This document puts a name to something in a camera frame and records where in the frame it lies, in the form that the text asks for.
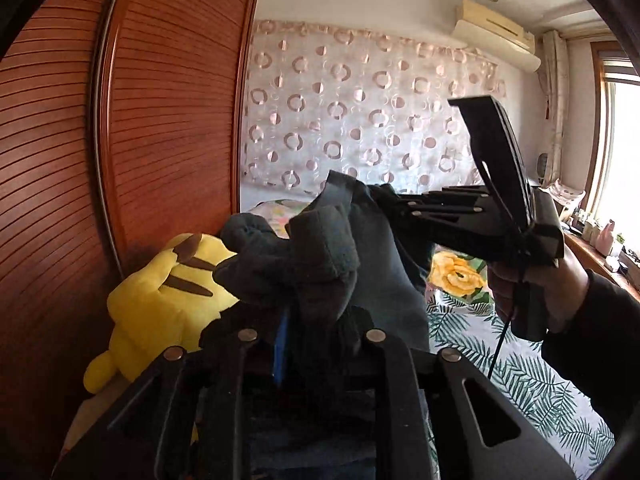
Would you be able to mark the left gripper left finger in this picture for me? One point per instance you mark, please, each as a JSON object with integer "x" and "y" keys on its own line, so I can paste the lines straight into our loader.
{"x": 183, "y": 417}

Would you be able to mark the grey-blue shorts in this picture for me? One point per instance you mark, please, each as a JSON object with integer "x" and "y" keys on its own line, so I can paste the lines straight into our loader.
{"x": 351, "y": 247}

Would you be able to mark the right forearm dark sleeve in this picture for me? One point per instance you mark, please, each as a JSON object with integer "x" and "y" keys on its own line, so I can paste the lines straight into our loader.
{"x": 598, "y": 351}

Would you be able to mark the right hand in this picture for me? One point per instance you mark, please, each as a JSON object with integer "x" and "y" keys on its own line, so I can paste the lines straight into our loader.
{"x": 565, "y": 287}

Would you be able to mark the wooden side cabinet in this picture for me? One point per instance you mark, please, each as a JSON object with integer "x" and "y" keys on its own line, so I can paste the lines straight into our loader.
{"x": 590, "y": 259}

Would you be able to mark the pink bottle on cabinet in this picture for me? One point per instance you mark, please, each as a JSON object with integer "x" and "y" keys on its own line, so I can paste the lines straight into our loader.
{"x": 604, "y": 241}

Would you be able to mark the window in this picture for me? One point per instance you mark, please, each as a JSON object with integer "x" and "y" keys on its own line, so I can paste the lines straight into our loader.
{"x": 613, "y": 179}

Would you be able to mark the yellow plush toy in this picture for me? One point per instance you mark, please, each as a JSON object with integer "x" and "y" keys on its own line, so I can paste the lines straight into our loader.
{"x": 167, "y": 303}

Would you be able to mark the palm leaf bed sheet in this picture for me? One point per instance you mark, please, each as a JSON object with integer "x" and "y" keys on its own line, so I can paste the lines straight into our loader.
{"x": 553, "y": 405}

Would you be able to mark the white air conditioner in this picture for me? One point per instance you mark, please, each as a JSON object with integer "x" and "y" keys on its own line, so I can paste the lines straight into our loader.
{"x": 493, "y": 33}

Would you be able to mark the circle patterned curtain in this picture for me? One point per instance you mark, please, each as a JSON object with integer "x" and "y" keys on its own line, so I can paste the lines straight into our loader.
{"x": 320, "y": 98}

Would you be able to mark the wooden wardrobe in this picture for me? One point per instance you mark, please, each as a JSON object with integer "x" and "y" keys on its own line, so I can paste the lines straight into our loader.
{"x": 120, "y": 128}

